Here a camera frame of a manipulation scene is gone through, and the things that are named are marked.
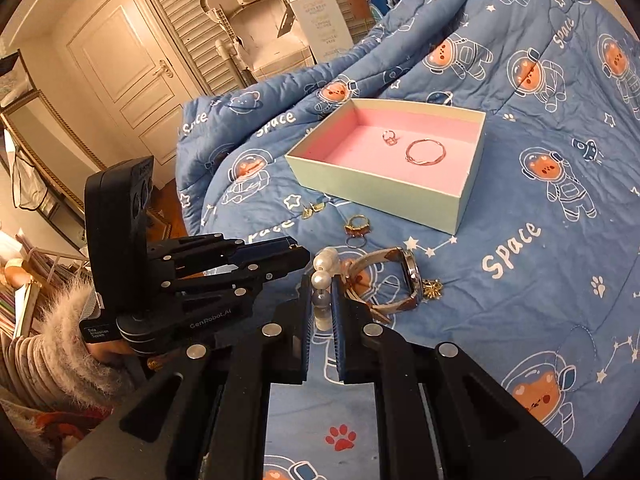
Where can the left hand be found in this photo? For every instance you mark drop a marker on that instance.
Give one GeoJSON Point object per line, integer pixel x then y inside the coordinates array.
{"type": "Point", "coordinates": [111, 352]}

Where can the gold leaf earring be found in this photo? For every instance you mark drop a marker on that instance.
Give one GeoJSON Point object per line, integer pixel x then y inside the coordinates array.
{"type": "Point", "coordinates": [310, 210]}

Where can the white baby high chair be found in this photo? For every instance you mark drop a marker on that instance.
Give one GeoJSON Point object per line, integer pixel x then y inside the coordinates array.
{"type": "Point", "coordinates": [262, 38]}

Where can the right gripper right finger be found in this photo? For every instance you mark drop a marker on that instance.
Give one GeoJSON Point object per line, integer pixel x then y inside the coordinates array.
{"type": "Point", "coordinates": [439, 414]}

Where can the gold snowflake brooch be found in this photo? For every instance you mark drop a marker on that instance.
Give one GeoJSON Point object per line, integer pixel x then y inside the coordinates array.
{"type": "Point", "coordinates": [432, 289]}

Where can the mint box pink lining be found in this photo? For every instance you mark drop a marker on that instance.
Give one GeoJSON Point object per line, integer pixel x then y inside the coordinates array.
{"type": "Point", "coordinates": [358, 154]}

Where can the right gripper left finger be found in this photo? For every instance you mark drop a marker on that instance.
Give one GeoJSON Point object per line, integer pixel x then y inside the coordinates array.
{"type": "Point", "coordinates": [205, 414]}

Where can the tall white cardboard box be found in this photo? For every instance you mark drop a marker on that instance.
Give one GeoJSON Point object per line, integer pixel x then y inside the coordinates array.
{"type": "Point", "coordinates": [324, 26]}

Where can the blue space print quilt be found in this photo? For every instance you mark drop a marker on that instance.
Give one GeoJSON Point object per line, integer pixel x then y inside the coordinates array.
{"type": "Point", "coordinates": [495, 143]}

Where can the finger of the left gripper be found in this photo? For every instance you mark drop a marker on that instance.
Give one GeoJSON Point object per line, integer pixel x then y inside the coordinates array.
{"type": "Point", "coordinates": [224, 295]}
{"type": "Point", "coordinates": [186, 256]}

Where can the white panel door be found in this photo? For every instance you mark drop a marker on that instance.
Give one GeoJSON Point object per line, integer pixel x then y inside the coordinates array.
{"type": "Point", "coordinates": [123, 61]}

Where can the thin rose gold bangle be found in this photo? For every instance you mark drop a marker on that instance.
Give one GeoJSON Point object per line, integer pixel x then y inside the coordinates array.
{"type": "Point", "coordinates": [425, 152]}

